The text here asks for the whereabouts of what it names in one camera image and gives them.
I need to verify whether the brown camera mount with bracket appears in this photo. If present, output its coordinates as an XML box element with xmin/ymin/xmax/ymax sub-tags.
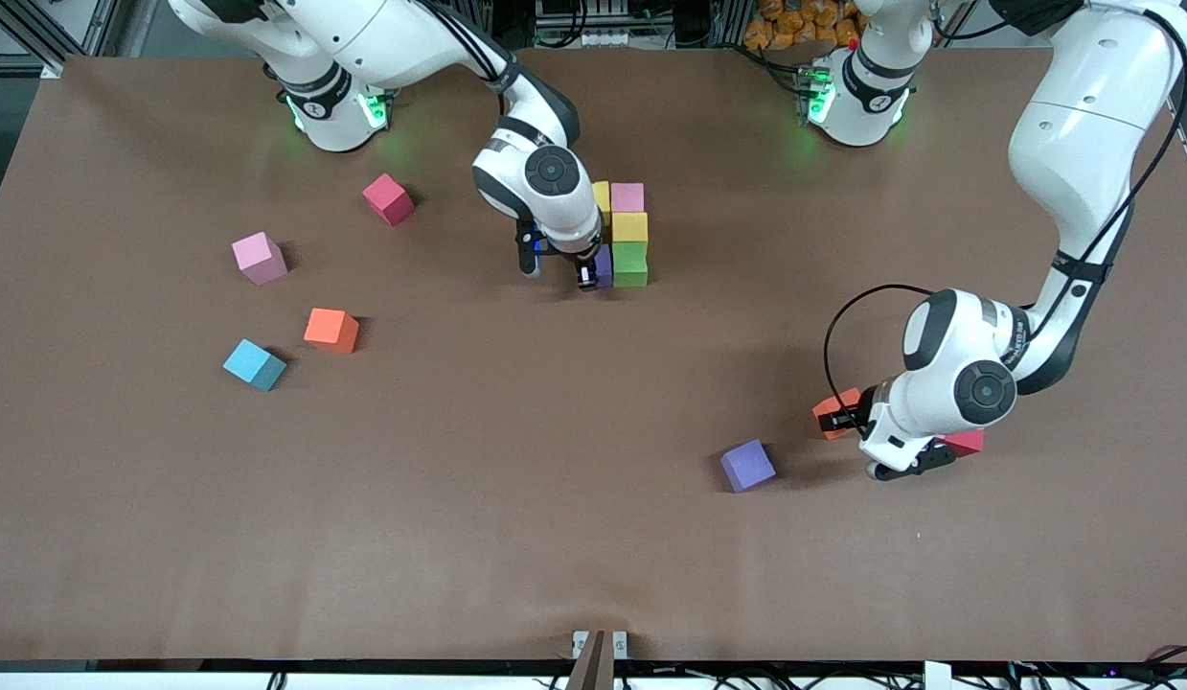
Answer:
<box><xmin>566</xmin><ymin>630</ymin><xmax>629</xmax><ymax>690</ymax></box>

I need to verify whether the white slotted power strip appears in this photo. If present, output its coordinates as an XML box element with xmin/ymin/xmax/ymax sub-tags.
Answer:
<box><xmin>536</xmin><ymin>0</ymin><xmax>651</xmax><ymax>49</ymax></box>

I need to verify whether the brown table cover sheet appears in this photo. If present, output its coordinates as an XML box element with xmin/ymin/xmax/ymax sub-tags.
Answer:
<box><xmin>0</xmin><ymin>48</ymin><xmax>1187</xmax><ymax>662</ymax></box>

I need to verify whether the green foam block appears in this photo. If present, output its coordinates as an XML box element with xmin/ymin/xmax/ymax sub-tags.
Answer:
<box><xmin>611</xmin><ymin>242</ymin><xmax>650</xmax><ymax>288</ymax></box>

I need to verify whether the orange foam block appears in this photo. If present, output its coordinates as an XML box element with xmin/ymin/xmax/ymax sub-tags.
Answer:
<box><xmin>811</xmin><ymin>387</ymin><xmax>862</xmax><ymax>441</ymax></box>
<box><xmin>303</xmin><ymin>308</ymin><xmax>361</xmax><ymax>355</ymax></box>

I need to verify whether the bag of orange items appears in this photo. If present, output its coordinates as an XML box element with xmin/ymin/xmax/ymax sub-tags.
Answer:
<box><xmin>743</xmin><ymin>0</ymin><xmax>867</xmax><ymax>51</ymax></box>

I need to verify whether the blue foam block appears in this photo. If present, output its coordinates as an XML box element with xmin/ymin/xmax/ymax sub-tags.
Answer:
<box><xmin>222</xmin><ymin>338</ymin><xmax>288</xmax><ymax>392</ymax></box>

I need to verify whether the aluminium frame profile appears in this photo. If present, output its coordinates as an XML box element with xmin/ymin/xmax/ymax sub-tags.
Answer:
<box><xmin>0</xmin><ymin>0</ymin><xmax>125</xmax><ymax>80</ymax></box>

